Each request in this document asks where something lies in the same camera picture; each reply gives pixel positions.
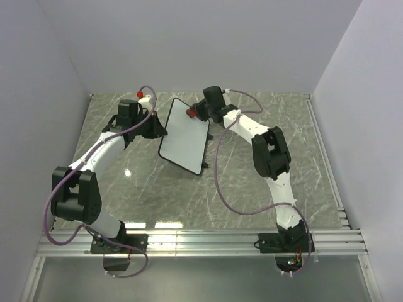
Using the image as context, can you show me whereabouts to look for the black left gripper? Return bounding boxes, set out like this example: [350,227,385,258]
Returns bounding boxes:
[133,112,168,140]

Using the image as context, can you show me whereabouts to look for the red bone-shaped eraser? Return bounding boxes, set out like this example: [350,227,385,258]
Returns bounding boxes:
[186,108,196,118]

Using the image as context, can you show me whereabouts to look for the small white whiteboard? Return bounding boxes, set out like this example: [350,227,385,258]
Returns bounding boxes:
[158,98,210,176]

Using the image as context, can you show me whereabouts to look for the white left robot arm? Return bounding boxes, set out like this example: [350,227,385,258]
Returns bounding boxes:
[45,94,167,253]

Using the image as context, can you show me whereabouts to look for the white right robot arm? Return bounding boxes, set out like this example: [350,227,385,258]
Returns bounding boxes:
[186,86,312,252]

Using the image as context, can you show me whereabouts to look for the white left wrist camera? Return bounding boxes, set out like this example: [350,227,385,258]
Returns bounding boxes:
[136,91,156,111]

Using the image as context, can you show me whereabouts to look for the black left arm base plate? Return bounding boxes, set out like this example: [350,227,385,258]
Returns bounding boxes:
[90,234,149,254]

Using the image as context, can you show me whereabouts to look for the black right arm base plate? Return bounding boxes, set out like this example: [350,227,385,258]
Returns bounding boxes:
[253,233,315,254]

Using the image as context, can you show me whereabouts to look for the aluminium mounting rail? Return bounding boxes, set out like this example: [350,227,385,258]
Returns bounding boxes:
[36,228,368,257]

